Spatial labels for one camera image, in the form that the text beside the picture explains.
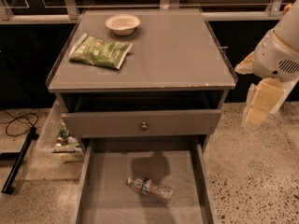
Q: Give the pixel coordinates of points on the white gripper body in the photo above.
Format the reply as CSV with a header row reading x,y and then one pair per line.
x,y
275,57

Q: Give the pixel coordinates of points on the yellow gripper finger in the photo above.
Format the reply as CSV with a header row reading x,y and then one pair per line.
x,y
246,66
261,100

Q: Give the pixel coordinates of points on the clear plastic water bottle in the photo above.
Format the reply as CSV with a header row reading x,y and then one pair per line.
x,y
147,187

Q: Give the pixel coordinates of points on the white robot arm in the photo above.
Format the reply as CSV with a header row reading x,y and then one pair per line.
x,y
288,29

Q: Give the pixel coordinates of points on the grey top drawer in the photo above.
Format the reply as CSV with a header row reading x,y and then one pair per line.
x,y
128,123

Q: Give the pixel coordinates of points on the grey drawer cabinet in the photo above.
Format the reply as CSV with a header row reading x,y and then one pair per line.
x,y
175,64

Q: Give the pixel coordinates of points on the round metal drawer knob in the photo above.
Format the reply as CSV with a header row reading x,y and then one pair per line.
x,y
144,126

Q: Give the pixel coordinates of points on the grey open middle drawer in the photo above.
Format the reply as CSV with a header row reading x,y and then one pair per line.
x,y
104,197

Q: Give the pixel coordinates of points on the small orange object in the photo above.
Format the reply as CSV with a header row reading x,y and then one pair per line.
x,y
287,8

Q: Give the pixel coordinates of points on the white paper bowl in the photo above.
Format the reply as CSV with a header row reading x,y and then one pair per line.
x,y
122,24

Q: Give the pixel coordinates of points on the green chip bag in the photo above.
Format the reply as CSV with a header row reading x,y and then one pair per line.
x,y
97,52

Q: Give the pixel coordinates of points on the clear plastic storage bin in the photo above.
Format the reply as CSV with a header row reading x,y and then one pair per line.
x,y
54,137

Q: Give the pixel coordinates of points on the black metal floor bar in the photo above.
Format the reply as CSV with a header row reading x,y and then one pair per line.
x,y
32,135

